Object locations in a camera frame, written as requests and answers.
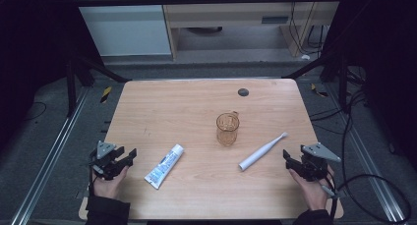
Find person's left hand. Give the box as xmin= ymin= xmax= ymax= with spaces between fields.
xmin=92 ymin=165 xmax=131 ymax=200

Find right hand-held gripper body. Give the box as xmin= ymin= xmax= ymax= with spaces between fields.
xmin=296 ymin=141 xmax=342 ymax=183

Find person's right hand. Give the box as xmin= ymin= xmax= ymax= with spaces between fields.
xmin=288 ymin=165 xmax=335 ymax=212

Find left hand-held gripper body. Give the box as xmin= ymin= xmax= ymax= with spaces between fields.
xmin=88 ymin=140 xmax=131 ymax=182

